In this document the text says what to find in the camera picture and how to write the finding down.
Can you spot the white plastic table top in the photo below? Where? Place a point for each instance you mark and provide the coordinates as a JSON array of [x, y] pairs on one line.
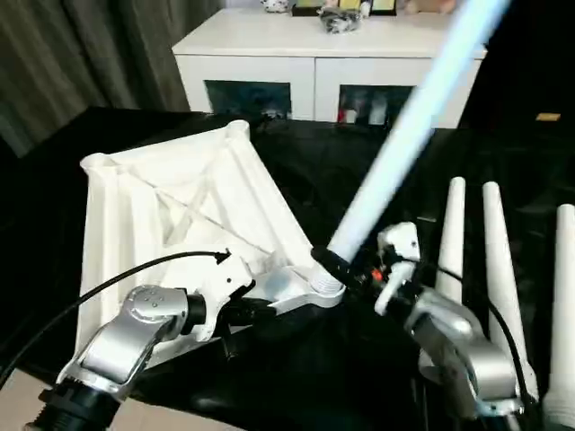
[[135, 215]]

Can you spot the white plastic table leg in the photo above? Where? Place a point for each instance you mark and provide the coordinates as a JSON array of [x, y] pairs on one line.
[[563, 292], [501, 251], [404, 134], [450, 233]]

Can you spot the black mat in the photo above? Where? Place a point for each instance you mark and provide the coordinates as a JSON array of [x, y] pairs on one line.
[[314, 368]]

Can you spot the red and white bottle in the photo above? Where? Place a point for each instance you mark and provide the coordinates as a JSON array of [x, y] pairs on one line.
[[350, 110]]

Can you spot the white plastic bottle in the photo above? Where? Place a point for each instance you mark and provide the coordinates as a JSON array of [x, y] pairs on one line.
[[378, 108]]

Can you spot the white cabinet with glass doors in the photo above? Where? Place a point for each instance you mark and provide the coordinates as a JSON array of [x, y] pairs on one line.
[[251, 63]]

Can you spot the small yellow label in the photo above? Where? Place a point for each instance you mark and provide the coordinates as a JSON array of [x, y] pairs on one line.
[[548, 116]]

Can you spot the black and white bundle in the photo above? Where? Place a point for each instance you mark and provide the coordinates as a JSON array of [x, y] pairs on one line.
[[340, 22]]

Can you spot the white spotted plush toy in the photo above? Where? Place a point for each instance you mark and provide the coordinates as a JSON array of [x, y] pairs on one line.
[[274, 4]]

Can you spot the grey-green curtain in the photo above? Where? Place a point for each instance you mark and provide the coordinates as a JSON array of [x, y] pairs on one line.
[[90, 54]]

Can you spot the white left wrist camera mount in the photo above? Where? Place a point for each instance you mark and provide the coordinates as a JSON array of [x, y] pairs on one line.
[[224, 283]]

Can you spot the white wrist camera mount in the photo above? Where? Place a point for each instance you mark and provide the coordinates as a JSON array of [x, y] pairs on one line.
[[224, 283], [402, 242]]

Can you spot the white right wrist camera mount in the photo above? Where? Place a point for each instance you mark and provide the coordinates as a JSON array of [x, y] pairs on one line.
[[402, 242]]

